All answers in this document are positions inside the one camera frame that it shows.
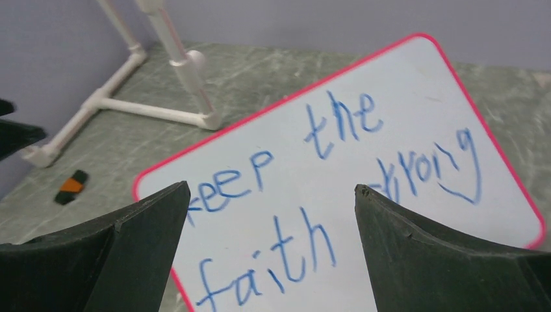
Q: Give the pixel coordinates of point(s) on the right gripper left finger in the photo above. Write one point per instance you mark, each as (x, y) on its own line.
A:
(119, 261)

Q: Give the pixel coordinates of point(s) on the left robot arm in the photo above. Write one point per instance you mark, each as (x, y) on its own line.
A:
(19, 137)

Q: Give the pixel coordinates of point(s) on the orange black hex key set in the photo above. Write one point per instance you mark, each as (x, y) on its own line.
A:
(73, 186)

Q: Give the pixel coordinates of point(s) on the pink framed whiteboard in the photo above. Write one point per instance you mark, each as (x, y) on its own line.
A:
(271, 225)

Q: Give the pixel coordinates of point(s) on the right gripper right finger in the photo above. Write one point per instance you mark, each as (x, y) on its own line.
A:
(417, 264)

